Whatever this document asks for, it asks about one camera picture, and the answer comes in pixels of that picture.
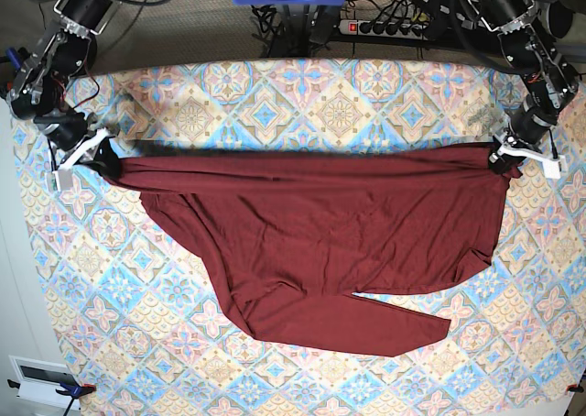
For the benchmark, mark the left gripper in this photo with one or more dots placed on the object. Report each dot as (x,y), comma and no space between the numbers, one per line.
(520,140)

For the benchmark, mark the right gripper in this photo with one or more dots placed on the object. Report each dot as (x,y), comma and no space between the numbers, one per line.
(76,139)

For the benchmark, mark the maroon t-shirt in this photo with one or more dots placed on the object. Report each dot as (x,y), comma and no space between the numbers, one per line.
(298,246)

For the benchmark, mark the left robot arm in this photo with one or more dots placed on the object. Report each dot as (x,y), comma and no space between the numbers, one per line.
(531,54)

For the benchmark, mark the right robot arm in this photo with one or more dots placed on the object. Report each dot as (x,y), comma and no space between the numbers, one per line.
(67,49)

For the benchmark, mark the blue clamp upper left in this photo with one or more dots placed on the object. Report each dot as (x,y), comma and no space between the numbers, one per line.
(12,91)

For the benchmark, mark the blue clamp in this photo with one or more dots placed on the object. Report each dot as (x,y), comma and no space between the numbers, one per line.
(12,91)
(68,390)

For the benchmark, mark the patterned tablecloth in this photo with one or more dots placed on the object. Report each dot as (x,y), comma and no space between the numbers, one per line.
(134,313)

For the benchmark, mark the white power strip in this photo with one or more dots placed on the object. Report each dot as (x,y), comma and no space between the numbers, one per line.
(382,29)

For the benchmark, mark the white floor vent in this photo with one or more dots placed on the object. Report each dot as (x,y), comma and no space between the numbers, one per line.
(38,381)

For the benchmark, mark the blue clamp lower left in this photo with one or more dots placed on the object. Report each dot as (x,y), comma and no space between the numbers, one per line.
(68,390)

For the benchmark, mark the orange clamp right edge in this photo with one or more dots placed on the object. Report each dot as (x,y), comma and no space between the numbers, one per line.
(575,388)

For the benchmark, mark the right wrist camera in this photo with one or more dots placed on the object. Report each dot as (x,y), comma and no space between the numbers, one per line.
(60,180)

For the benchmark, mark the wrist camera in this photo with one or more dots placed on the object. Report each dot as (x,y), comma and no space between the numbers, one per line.
(60,180)
(554,169)

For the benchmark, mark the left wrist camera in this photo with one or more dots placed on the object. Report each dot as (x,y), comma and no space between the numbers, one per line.
(554,169)

